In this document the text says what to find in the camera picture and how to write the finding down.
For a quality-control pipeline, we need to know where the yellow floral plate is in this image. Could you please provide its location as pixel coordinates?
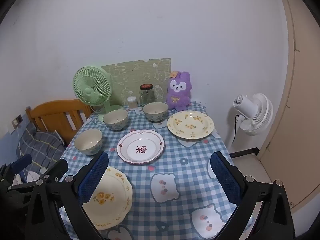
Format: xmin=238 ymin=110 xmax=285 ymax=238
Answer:
xmin=167 ymin=110 xmax=215 ymax=140
xmin=81 ymin=166 xmax=133 ymax=230

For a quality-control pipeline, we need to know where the black fan power cable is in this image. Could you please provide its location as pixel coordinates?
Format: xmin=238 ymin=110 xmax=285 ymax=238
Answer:
xmin=231 ymin=114 xmax=244 ymax=144

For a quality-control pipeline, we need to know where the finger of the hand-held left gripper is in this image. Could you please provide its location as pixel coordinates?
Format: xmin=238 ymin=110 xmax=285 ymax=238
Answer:
xmin=5 ymin=154 xmax=33 ymax=174
xmin=7 ymin=159 xmax=69 ymax=193

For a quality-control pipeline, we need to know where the white plate with red mark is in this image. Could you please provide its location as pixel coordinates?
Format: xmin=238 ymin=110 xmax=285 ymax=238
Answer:
xmin=117 ymin=129 xmax=165 ymax=165

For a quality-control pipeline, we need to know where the green printed board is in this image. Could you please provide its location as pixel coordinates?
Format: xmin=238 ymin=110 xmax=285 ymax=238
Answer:
xmin=100 ymin=58 xmax=172 ymax=107

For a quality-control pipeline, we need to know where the purple plush bunny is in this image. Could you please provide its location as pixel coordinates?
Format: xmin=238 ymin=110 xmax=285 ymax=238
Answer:
xmin=165 ymin=71 xmax=192 ymax=112

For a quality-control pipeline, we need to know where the cotton swab container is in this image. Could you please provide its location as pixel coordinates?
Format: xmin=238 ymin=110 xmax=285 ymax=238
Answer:
xmin=127 ymin=96 xmax=138 ymax=110

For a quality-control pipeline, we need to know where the wooden bed headboard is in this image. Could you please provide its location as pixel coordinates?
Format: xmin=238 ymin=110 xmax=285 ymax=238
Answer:
xmin=25 ymin=99 xmax=93 ymax=145

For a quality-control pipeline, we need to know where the cream bowl with floral outside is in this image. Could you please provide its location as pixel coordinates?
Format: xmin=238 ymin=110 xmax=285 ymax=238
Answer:
xmin=102 ymin=109 xmax=129 ymax=131
xmin=142 ymin=102 xmax=169 ymax=123
xmin=74 ymin=129 xmax=103 ymax=156

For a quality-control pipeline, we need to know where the green desk fan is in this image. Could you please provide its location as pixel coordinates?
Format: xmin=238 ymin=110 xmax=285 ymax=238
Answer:
xmin=72 ymin=66 xmax=125 ymax=123

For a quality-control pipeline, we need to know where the glass jar with dark lid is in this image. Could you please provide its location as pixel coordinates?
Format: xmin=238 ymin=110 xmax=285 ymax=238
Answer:
xmin=139 ymin=84 xmax=155 ymax=105

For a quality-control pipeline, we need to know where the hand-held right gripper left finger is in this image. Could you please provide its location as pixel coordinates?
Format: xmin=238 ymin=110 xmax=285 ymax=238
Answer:
xmin=25 ymin=151 xmax=110 ymax=240

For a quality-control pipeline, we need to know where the wall socket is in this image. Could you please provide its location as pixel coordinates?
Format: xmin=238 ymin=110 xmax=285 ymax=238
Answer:
xmin=12 ymin=115 xmax=23 ymax=130

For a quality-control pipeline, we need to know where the grey plaid pillow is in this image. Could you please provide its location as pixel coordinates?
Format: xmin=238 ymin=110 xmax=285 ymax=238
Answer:
xmin=16 ymin=122 xmax=65 ymax=175

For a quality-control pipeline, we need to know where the white fan cable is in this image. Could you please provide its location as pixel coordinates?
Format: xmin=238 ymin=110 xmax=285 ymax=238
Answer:
xmin=93 ymin=105 xmax=105 ymax=126

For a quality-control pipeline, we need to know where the white standing fan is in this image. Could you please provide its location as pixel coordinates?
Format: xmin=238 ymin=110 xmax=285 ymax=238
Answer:
xmin=225 ymin=93 xmax=274 ymax=150

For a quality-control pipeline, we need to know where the blue checked tablecloth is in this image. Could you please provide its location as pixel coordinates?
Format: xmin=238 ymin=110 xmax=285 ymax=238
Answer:
xmin=57 ymin=101 xmax=253 ymax=240

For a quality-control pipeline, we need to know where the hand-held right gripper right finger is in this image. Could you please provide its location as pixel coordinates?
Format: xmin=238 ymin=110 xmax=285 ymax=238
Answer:
xmin=210 ymin=151 xmax=295 ymax=240

